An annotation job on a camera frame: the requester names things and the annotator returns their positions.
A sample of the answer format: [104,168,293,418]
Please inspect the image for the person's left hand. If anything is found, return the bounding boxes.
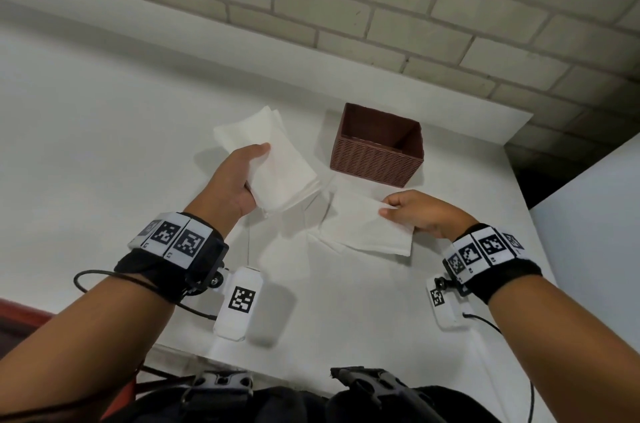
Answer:
[199,142,272,237]

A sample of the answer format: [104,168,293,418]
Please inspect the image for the person's right hand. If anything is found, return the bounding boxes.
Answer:
[378,189,479,241]

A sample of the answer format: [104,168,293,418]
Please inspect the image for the stack of white napkins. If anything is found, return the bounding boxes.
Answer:
[213,105,322,216]

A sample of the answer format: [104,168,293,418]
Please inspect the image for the brown wicker basket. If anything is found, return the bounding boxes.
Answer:
[329,102,425,188]

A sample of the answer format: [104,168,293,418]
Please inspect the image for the person's left forearm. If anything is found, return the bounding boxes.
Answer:
[0,271,177,408]

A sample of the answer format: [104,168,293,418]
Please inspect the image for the person's right forearm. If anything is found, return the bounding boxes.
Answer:
[487,275,640,423]

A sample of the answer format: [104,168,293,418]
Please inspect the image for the person's black clothing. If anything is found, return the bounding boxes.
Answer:
[99,382,506,423]

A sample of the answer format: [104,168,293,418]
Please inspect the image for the left marker wristband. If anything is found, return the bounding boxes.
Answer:
[113,210,231,304]

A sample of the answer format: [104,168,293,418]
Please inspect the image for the marker wristband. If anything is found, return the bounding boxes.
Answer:
[439,222,543,304]
[113,210,231,304]

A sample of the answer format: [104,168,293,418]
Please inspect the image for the right marker wristband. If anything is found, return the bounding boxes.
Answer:
[439,222,543,304]

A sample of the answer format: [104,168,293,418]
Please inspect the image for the large partition panel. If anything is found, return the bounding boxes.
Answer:
[529,132,640,354]

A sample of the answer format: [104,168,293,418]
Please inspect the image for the black chest harness buckle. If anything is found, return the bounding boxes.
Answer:
[329,366,431,423]
[181,370,253,408]

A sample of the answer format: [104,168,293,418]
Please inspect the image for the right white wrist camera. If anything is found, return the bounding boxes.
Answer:
[425,273,473,331]

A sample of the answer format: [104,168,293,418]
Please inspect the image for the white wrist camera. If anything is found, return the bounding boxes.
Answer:
[425,273,473,331]
[212,265,263,342]

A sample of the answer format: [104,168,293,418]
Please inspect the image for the right black camera cable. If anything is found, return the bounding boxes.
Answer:
[462,312,536,423]

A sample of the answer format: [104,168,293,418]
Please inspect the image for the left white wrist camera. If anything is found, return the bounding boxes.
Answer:
[212,265,263,342]

